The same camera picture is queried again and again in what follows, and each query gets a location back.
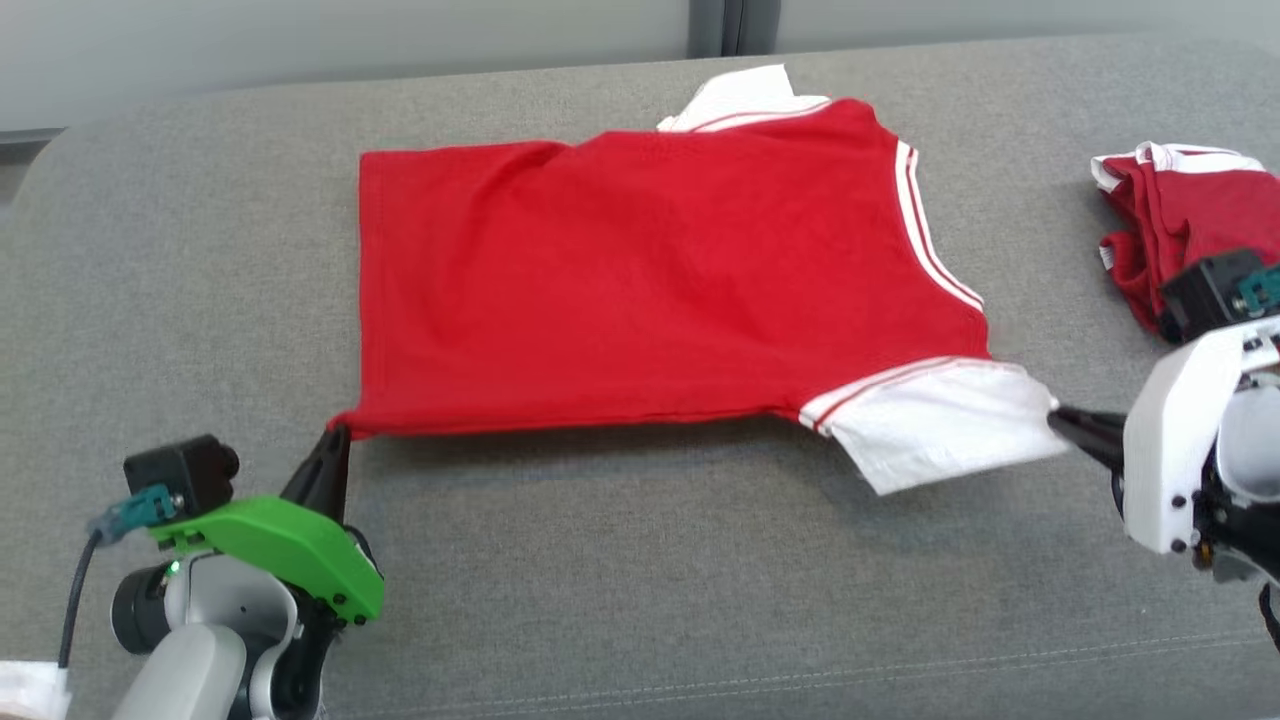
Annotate white left cable tag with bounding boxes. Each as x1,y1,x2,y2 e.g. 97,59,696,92
0,658,73,720

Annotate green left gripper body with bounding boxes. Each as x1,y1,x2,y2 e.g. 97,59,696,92
148,495,387,628

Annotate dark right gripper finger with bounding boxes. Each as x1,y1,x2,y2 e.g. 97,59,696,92
1046,404,1127,442
1049,419,1127,474

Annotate red Bulls jersey white sleeves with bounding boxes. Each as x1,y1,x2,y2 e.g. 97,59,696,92
328,63,1073,498

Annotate red shorts white stripe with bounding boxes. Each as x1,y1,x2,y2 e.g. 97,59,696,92
1088,141,1280,336

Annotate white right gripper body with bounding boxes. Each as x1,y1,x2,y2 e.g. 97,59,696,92
1120,318,1280,557

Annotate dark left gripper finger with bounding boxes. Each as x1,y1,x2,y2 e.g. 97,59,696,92
281,426,342,517
320,427,353,527

